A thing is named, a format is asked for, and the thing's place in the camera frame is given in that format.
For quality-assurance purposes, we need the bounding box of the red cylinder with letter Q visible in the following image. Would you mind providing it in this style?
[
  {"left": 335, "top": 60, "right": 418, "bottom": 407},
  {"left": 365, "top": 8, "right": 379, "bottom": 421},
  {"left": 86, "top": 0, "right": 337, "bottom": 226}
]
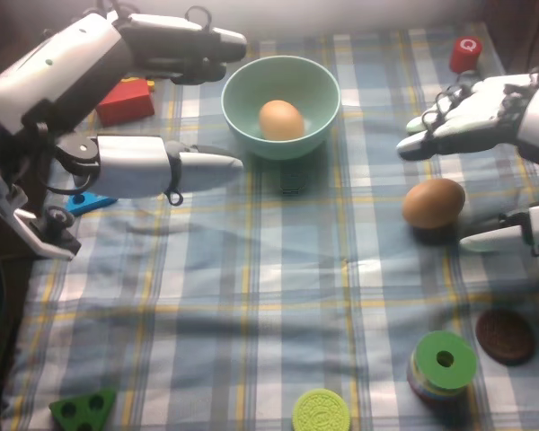
[{"left": 448, "top": 37, "right": 483, "bottom": 75}]

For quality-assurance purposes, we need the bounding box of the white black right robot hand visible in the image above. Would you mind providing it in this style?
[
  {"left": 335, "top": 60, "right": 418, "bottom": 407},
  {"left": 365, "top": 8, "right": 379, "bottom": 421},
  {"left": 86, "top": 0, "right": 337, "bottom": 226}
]
[{"left": 394, "top": 57, "right": 539, "bottom": 258}]

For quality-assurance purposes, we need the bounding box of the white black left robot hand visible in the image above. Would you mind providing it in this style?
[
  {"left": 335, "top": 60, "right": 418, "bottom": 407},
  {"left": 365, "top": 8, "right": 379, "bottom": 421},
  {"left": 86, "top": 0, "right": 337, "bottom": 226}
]
[{"left": 0, "top": 4, "right": 248, "bottom": 207}]

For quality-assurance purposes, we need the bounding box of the blue triangle block with holes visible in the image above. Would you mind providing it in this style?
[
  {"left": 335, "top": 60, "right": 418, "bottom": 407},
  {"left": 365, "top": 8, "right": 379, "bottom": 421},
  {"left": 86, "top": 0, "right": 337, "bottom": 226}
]
[{"left": 65, "top": 191, "right": 119, "bottom": 216}]

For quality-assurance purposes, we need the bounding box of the teal bowl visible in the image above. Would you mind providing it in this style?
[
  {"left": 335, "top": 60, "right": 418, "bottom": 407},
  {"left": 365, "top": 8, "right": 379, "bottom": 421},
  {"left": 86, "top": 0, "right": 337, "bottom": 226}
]
[{"left": 220, "top": 55, "right": 341, "bottom": 161}]

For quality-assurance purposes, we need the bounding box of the brown egg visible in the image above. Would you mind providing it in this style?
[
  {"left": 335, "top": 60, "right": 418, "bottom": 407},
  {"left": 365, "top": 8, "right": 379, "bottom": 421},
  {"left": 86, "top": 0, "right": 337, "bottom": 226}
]
[
  {"left": 258, "top": 99, "right": 305, "bottom": 142},
  {"left": 402, "top": 178, "right": 466, "bottom": 230}
]

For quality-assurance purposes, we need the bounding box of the lime green sandwich cookie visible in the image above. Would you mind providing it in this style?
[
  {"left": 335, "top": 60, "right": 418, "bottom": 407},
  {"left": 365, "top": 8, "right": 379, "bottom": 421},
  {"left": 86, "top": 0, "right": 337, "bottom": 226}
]
[{"left": 291, "top": 388, "right": 352, "bottom": 431}]

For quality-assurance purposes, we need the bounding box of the red rectangular block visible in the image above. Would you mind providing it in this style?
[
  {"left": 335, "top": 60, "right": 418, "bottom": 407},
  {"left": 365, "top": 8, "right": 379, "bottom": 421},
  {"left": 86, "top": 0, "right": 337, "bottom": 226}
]
[{"left": 95, "top": 80, "right": 156, "bottom": 128}]

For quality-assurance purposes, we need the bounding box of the blue plaid tablecloth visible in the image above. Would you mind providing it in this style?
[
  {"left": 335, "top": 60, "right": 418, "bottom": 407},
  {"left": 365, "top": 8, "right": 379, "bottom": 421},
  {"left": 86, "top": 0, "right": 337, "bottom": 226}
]
[{"left": 0, "top": 24, "right": 539, "bottom": 431}]

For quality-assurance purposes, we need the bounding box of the rainbow striped ring stack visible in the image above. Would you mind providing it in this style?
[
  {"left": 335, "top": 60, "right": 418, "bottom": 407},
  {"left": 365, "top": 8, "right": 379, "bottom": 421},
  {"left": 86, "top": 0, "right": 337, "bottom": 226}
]
[{"left": 406, "top": 352, "right": 466, "bottom": 405}]

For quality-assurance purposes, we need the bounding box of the brown sandwich cookie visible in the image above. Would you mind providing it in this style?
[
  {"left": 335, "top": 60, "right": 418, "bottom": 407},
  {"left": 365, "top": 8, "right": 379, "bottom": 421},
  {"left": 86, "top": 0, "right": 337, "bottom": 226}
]
[{"left": 474, "top": 308, "right": 536, "bottom": 366}]

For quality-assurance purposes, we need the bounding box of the green ring disc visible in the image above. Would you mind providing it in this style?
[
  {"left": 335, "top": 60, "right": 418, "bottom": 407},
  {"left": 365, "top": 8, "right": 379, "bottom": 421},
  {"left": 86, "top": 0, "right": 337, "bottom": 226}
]
[{"left": 414, "top": 330, "right": 479, "bottom": 390}]

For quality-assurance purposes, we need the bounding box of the green triangle block with holes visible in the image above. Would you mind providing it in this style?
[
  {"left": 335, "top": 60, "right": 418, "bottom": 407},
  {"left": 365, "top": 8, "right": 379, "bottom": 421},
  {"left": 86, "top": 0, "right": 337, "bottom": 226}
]
[{"left": 49, "top": 388, "right": 118, "bottom": 431}]

